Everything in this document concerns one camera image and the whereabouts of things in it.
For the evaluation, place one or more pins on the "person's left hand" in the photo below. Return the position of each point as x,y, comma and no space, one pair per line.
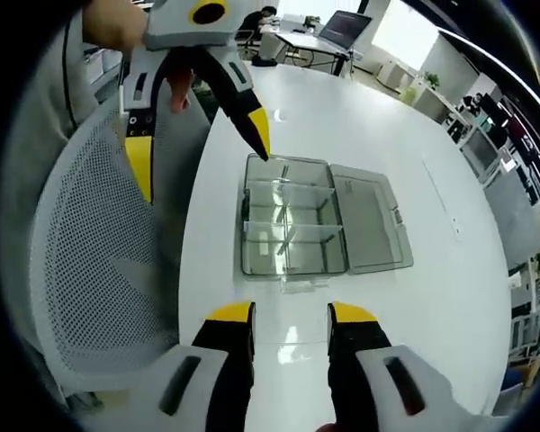
180,87

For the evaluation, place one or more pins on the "person's right hand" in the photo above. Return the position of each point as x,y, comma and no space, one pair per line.
329,428

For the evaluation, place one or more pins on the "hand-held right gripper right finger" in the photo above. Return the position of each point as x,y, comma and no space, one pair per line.
355,382

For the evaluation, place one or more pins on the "grey transparent guide fixture box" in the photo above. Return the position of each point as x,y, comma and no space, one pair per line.
369,225

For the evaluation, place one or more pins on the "potted green plant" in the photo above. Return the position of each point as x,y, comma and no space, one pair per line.
432,79

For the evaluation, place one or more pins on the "white mesh office chair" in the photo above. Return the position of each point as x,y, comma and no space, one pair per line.
99,252

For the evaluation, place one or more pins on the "open laptop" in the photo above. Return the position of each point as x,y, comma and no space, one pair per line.
344,27

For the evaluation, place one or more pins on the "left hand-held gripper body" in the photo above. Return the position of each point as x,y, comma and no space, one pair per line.
171,27

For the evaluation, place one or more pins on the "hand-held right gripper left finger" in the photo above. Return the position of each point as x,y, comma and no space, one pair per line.
229,369

